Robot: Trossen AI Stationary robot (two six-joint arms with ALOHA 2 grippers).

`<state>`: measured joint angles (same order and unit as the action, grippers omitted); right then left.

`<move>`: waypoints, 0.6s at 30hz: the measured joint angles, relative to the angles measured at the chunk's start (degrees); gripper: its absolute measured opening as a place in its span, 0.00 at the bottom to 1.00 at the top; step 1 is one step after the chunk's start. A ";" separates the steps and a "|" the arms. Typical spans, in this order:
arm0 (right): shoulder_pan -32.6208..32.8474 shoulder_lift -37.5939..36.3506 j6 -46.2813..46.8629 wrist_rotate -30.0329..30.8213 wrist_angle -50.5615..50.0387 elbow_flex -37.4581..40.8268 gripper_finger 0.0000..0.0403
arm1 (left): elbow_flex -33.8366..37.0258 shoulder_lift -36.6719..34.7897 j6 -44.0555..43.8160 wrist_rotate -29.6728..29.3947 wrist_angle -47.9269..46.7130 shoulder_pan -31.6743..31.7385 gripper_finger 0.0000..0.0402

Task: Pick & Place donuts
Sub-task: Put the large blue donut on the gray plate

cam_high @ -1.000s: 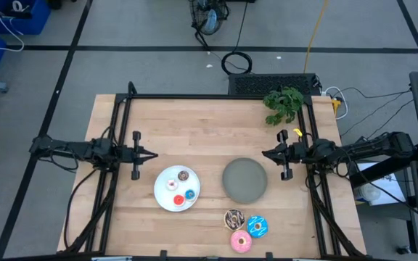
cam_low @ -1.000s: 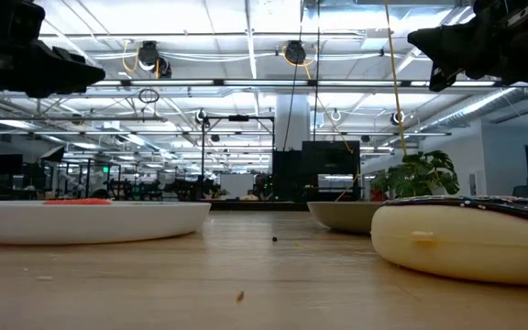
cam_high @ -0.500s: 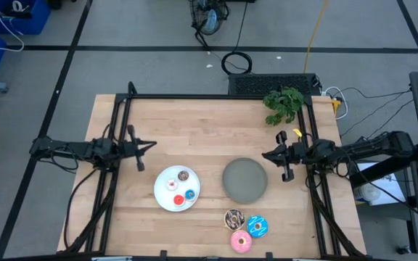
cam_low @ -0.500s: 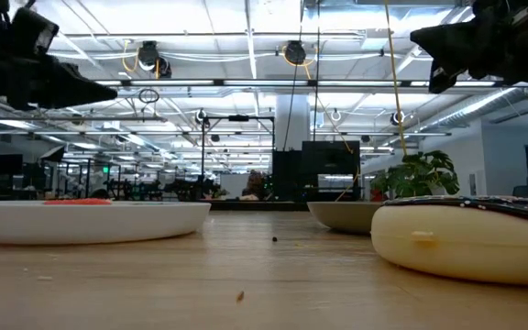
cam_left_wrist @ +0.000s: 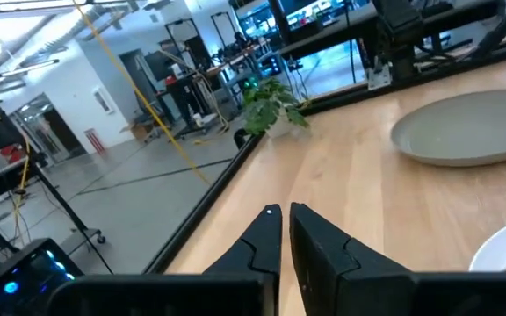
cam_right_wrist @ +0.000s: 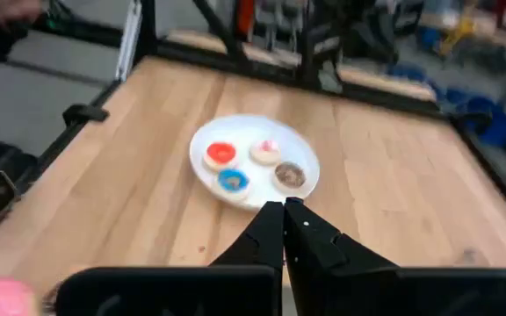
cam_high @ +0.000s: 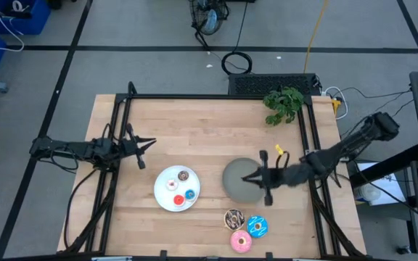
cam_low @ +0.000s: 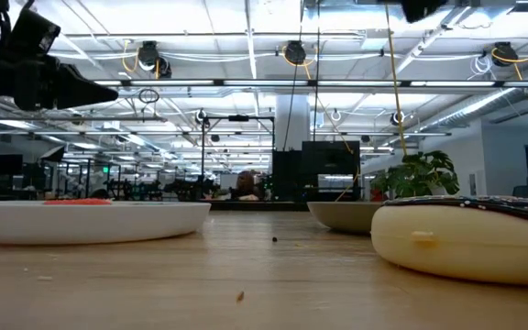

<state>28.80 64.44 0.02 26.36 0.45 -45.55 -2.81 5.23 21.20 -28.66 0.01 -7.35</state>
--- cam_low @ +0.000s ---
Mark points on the green potted plant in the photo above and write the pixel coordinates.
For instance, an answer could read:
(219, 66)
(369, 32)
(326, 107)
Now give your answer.
(417, 176)

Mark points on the small red frosted donut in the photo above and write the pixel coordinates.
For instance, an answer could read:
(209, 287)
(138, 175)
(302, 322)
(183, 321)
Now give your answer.
(78, 201)

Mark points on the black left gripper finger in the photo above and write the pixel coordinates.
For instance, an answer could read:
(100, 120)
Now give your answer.
(78, 84)
(76, 103)

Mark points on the grey round plate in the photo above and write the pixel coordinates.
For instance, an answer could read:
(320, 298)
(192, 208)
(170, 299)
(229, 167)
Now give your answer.
(342, 217)

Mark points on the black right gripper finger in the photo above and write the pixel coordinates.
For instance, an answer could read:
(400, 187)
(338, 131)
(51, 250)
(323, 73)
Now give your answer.
(420, 9)

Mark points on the dark computer monitor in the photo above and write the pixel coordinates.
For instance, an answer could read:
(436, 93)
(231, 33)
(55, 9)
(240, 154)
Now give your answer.
(6, 164)

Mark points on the person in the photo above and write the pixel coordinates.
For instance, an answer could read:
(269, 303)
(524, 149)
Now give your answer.
(245, 183)

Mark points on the black cabinet with window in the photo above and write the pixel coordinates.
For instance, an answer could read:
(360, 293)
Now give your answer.
(330, 158)

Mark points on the silver ventilation duct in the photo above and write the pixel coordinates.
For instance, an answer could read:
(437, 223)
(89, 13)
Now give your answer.
(475, 107)

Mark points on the distant black rig frame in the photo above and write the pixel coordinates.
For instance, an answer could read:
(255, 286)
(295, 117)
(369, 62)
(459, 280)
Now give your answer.
(238, 117)

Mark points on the large chocolate sprinkled donut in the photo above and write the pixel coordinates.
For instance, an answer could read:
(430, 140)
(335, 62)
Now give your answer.
(465, 243)

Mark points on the brown crumb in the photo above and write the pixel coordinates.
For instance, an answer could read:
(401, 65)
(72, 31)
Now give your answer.
(240, 296)

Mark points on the short black cabinet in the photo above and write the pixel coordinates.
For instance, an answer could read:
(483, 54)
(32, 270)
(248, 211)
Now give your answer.
(287, 174)

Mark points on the white round plate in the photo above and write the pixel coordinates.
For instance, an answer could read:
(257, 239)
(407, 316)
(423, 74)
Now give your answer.
(108, 224)

